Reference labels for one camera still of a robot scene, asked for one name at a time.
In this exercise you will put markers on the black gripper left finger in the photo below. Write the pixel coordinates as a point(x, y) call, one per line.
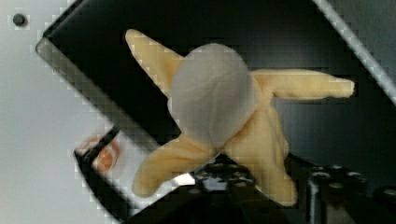
point(226, 178)

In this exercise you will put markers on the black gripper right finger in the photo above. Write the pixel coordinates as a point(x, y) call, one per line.
point(335, 194)

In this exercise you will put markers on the black silver toaster oven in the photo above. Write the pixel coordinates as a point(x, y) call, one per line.
point(86, 45)

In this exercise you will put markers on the orange slice toy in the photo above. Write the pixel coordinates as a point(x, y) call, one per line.
point(107, 157)

